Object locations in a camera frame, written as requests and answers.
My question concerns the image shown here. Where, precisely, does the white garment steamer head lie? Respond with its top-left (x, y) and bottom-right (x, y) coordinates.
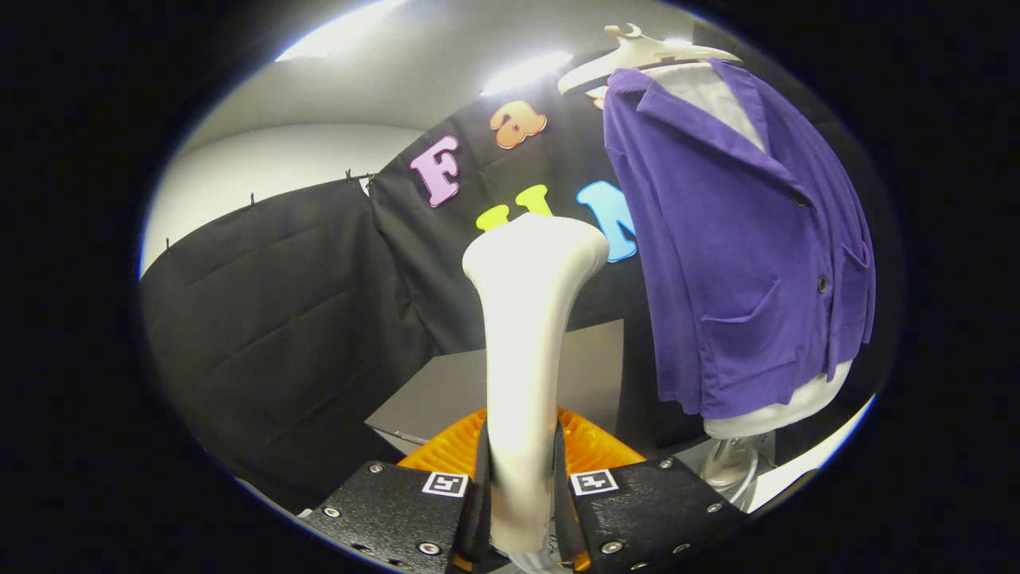
top-left (462, 214), bottom-right (610, 555)

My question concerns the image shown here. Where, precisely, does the garment steamer base with pole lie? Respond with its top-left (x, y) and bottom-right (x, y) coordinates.
top-left (701, 434), bottom-right (762, 511)

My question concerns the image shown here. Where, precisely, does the purple jacket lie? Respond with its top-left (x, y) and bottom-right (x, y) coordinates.
top-left (603, 57), bottom-right (877, 419)

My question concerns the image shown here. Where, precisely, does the black backdrop cloth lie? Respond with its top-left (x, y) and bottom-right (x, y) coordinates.
top-left (139, 48), bottom-right (901, 511)

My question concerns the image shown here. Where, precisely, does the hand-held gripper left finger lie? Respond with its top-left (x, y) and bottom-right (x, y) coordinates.
top-left (307, 408), bottom-right (491, 574)

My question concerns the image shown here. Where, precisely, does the grey cabinet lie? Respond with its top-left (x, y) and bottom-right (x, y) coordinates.
top-left (365, 319), bottom-right (625, 455)

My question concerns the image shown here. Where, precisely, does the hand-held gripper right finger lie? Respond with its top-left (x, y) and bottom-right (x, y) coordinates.
top-left (554, 407), bottom-right (750, 573)

